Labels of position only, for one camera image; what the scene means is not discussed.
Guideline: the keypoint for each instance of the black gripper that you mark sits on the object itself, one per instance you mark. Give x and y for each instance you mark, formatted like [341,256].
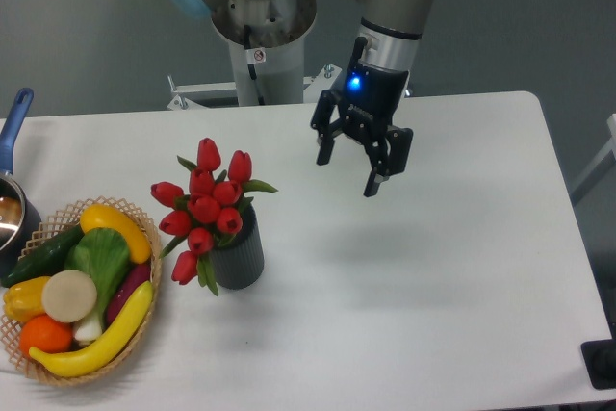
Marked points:
[368,99]

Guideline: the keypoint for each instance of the red tulip bouquet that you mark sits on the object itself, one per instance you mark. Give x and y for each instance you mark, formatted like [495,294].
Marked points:
[208,214]

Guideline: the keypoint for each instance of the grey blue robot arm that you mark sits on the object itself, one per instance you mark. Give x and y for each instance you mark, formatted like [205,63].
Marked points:
[394,29]

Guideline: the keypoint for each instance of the dark grey ribbed vase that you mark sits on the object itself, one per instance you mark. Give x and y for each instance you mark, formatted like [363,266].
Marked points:
[240,264]

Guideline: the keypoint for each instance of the purple sweet potato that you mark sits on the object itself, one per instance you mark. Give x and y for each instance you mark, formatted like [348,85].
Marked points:
[136,276]

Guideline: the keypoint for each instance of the white furniture at right edge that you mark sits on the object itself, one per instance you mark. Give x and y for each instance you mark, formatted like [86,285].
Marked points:
[596,170]

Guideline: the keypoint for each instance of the yellow squash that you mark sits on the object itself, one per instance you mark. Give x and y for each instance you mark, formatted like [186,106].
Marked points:
[106,216]

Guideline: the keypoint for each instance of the green bok choy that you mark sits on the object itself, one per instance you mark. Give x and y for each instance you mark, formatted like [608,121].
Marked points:
[104,256]

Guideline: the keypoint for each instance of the green cucumber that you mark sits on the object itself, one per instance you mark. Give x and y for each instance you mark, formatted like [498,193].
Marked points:
[46,259]

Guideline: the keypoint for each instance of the beige round slice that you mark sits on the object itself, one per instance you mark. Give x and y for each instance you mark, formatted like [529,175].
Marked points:
[68,296]

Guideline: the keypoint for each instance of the black device at table edge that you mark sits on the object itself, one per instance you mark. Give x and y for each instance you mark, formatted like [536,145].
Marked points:
[599,359]

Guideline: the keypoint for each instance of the yellow banana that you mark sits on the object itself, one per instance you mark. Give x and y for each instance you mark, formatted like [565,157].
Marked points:
[108,346]

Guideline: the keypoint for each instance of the orange fruit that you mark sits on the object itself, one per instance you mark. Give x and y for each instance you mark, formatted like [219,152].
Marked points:
[46,334]

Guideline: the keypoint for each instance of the yellow bell pepper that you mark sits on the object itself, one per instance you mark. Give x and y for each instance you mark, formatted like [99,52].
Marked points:
[23,301]

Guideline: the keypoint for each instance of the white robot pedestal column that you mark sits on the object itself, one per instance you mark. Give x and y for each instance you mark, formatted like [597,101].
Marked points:
[265,40]

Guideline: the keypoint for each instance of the white metal base frame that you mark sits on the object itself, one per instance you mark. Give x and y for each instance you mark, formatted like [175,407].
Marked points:
[220,95]

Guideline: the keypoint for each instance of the blue handled saucepan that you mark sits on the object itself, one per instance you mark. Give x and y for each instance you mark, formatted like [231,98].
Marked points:
[19,217]

